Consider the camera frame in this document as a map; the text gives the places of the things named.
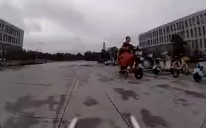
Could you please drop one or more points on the row of trees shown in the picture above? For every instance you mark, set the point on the row of trees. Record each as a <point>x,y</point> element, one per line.
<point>54,55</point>

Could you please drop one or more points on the dark tree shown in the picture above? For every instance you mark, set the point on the dark tree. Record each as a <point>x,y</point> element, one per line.
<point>177,45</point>

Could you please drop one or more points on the robot's own part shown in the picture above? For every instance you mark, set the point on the robot's own part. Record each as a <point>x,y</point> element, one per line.
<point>72,123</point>
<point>134,121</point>

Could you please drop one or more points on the white multi-storey building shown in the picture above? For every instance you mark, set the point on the white multi-storey building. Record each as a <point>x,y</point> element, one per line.
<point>187,31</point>

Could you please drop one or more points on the grey paved plaza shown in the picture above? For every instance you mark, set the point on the grey paved plaza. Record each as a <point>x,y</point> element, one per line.
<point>91,86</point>

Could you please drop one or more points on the red scooter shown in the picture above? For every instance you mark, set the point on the red scooter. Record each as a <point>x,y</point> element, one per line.
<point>135,69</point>

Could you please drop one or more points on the person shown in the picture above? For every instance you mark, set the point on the person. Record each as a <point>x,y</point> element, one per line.
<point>126,53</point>

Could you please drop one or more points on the row of parked scooters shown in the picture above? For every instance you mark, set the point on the row of parked scooters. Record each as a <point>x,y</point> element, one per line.
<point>177,65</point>

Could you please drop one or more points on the grey building with windows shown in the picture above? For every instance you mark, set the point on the grey building with windows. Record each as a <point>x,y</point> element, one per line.
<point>4,36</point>

